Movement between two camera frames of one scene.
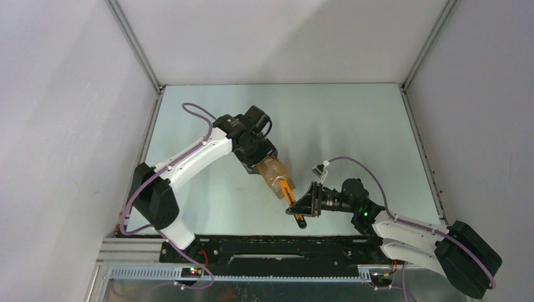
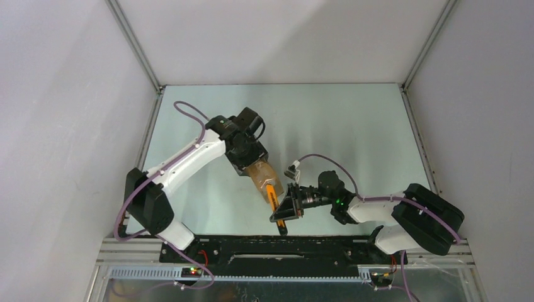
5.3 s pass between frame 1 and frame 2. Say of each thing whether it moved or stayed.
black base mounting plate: stayed
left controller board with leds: stayed
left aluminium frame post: stayed
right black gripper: moved
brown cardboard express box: moved
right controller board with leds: stayed
